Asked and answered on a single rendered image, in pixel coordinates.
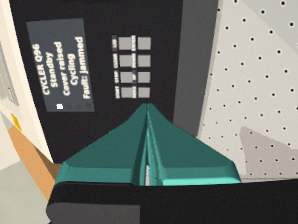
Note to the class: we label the beige well plate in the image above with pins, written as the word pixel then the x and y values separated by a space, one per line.
pixel 4 93

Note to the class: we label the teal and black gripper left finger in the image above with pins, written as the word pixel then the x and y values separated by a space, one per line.
pixel 115 157

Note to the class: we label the grey perforated base plate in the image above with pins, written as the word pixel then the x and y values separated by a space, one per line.
pixel 250 109

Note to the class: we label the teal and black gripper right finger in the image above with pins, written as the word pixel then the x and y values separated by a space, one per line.
pixel 182 159

